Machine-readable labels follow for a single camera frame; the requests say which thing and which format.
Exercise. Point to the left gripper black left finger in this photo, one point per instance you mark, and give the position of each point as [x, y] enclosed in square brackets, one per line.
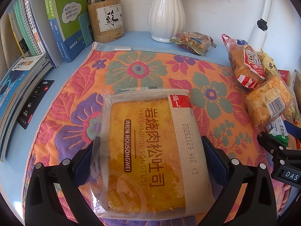
[43, 206]

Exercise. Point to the floral woven table mat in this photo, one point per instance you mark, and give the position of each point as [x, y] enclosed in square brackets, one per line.
[217, 100]

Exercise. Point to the stack of books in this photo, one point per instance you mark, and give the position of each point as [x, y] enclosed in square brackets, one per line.
[28, 52]

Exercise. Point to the orange printed bread packet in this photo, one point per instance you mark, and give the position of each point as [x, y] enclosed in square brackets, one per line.
[268, 102]

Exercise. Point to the green white snack packet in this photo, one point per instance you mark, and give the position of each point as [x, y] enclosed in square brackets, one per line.
[278, 130]

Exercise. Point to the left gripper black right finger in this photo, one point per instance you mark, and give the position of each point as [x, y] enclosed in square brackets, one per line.
[258, 206]

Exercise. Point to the white ribbed vase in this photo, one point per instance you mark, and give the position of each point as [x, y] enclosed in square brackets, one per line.
[166, 19]

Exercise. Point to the cartoon boy biscuit packet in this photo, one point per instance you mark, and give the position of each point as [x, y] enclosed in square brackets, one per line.
[194, 42]

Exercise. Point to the red wafer packet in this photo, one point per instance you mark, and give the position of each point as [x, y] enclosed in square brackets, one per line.
[285, 74]

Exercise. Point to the pork floss toast packet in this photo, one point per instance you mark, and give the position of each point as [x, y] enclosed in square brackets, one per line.
[148, 160]

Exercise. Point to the yellow label snack packet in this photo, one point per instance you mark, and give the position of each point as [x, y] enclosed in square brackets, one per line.
[268, 65]

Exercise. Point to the white lamp post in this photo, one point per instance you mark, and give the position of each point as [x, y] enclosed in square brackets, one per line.
[259, 33]

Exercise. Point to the tan rice cake bar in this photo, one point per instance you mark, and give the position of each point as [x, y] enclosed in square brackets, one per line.
[297, 84]

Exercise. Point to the green English grammar book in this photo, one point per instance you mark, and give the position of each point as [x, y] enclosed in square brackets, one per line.
[70, 25]

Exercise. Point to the red guoba crisps bag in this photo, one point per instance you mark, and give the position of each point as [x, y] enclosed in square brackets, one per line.
[246, 65]

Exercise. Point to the bamboo pen holder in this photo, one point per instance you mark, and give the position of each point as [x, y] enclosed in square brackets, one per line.
[106, 20]

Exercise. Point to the blue white red snack bag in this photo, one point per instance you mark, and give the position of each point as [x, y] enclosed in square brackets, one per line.
[294, 131]

